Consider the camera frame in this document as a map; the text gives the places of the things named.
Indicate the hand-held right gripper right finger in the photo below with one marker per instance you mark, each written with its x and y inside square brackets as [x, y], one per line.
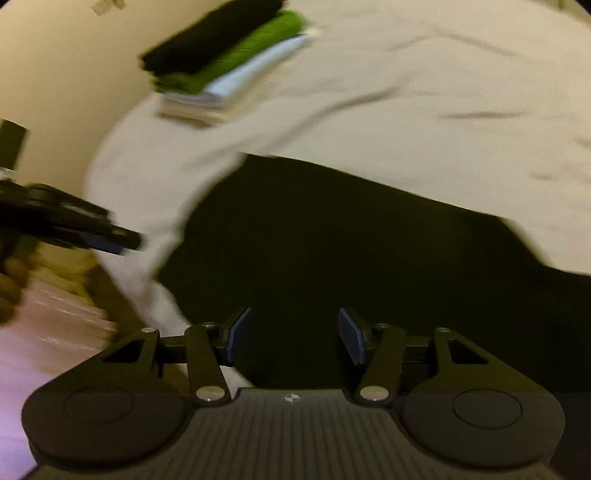
[350, 336]

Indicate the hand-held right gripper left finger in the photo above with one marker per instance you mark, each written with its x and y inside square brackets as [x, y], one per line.
[240, 336]

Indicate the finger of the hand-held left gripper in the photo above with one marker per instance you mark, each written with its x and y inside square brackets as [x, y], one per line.
[106, 240]
[87, 210]

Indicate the black garment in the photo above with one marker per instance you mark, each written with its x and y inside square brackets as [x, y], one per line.
[207, 41]
[346, 240]

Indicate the person's left hand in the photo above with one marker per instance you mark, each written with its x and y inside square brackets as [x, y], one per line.
[11, 288]

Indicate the dark object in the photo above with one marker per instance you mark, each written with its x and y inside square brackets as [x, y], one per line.
[13, 143]

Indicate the folded white garment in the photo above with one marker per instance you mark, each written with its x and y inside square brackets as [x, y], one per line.
[194, 115]

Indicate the folded black garment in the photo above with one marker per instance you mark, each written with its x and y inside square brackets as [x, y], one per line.
[207, 41]

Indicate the folded green knitted sweater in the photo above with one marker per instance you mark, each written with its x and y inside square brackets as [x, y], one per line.
[240, 56]

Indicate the folded light blue garment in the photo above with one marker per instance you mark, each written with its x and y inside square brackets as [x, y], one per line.
[261, 64]

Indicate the white bed cover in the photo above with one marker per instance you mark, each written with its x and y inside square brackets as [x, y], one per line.
[415, 92]

